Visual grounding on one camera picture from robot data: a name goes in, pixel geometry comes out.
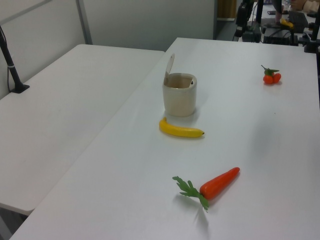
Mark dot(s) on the yellow background object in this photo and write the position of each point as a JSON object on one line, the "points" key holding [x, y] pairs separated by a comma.
{"points": [[286, 23]]}

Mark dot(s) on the yellow toy banana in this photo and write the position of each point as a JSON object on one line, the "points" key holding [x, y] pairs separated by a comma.
{"points": [[178, 131]]}

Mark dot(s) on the black upright stand pole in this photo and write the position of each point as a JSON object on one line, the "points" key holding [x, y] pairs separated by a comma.
{"points": [[259, 11]]}

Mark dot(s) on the orange toy tomato bunch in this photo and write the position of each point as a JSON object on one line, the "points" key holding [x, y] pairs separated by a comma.
{"points": [[271, 78]]}

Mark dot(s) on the white side table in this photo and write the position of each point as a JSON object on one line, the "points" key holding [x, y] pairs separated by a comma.
{"points": [[62, 105]]}

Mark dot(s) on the beige round bin lid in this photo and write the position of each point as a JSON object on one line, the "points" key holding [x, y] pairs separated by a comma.
{"points": [[170, 65]]}

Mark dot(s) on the black camera clamp stand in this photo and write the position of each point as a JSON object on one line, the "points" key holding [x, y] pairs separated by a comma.
{"points": [[312, 42]]}

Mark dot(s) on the beige garbage bin body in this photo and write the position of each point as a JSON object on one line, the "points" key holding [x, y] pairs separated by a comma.
{"points": [[179, 101]]}

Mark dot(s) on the black hanging device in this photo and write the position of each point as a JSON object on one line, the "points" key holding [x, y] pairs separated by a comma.
{"points": [[241, 16]]}

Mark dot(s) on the orange toy carrot green leaves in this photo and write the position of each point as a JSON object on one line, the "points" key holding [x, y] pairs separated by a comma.
{"points": [[217, 183]]}

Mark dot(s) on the black equipment box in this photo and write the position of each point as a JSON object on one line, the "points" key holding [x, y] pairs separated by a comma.
{"points": [[277, 36]]}

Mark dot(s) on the black camera pole with base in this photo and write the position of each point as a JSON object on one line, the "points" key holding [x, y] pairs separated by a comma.
{"points": [[11, 68]]}

